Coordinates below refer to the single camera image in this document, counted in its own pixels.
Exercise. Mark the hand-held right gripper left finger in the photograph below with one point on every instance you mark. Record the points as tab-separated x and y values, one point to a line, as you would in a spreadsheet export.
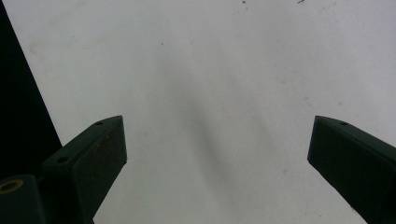
90	161

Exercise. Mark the white table mat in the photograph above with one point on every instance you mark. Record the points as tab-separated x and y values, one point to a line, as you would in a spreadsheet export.
218	62

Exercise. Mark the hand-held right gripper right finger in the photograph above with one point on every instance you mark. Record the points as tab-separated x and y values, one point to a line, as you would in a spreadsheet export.
358	168

